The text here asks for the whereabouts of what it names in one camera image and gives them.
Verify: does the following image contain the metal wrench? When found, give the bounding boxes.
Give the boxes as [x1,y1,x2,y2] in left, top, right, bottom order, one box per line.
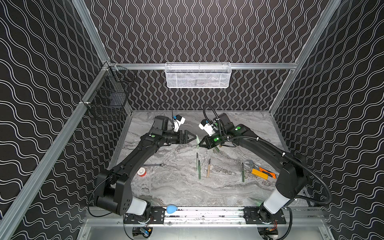
[143,163,165,167]

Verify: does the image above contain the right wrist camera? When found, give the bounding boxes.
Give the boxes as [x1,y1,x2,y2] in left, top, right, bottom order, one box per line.
[199,119,218,136]

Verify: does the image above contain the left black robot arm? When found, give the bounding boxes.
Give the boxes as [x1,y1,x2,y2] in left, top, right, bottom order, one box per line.
[92,116,197,218]

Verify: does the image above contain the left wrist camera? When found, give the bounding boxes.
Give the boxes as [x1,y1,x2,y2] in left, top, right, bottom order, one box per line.
[173,115,186,132]

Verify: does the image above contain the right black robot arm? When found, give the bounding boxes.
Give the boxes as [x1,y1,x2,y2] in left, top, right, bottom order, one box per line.
[199,104,332,215]

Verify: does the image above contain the tan pen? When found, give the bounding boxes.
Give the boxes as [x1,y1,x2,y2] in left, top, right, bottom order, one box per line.
[206,159,211,178]

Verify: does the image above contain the aluminium front rail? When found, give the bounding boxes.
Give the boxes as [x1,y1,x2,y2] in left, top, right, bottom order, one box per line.
[83,205,325,228]

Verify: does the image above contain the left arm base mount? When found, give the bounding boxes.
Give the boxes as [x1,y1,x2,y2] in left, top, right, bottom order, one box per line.
[124,207,166,225]

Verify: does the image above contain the orange yellow box cutter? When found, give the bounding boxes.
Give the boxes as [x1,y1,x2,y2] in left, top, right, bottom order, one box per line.
[251,168,278,180]

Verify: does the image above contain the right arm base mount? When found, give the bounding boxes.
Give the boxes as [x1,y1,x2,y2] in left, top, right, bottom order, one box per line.
[244,207,287,225]

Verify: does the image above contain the black wire mesh basket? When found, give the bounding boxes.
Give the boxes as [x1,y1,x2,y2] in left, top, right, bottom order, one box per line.
[86,65,137,122]

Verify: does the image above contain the blue egg-shaped object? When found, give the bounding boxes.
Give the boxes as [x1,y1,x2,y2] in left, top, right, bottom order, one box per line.
[166,205,178,215]

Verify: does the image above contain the red white tape roll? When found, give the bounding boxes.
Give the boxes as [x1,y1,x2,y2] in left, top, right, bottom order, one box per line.
[137,167,147,177]

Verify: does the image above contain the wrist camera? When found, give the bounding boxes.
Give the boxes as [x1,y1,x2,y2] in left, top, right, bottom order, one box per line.
[173,115,186,132]
[199,119,218,136]

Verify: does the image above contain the white wire mesh basket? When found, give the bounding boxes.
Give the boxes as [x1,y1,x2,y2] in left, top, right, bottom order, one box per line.
[165,62,232,89]

